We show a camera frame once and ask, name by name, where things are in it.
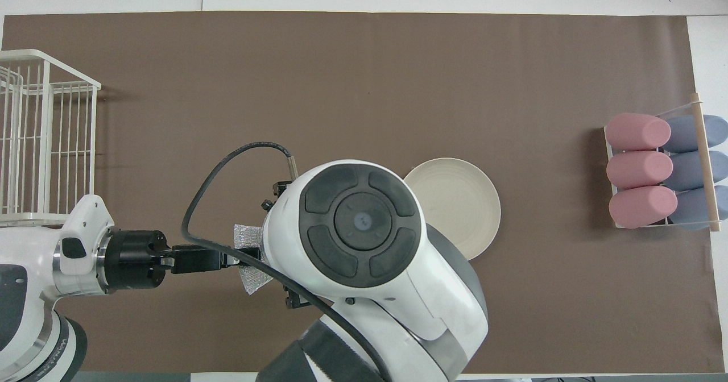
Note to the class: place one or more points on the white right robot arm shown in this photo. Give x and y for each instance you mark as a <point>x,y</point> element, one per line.
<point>364,223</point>

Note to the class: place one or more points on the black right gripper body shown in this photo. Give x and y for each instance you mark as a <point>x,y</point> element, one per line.
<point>282,190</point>

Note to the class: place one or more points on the pink plastic cup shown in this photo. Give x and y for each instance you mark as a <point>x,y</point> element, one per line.
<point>640,170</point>
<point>637,132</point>
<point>642,207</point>

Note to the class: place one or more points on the blue plastic cup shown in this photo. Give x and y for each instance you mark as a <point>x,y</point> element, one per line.
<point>689,207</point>
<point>687,170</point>
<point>685,135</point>

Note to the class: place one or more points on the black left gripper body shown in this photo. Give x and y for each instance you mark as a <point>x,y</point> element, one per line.
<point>133,260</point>

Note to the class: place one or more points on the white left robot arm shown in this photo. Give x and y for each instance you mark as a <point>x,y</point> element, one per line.
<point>34,268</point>

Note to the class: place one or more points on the cream round plate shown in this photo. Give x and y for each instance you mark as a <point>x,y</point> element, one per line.
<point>460,206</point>

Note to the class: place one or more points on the brown table mat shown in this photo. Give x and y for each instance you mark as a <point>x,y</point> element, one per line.
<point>341,86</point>

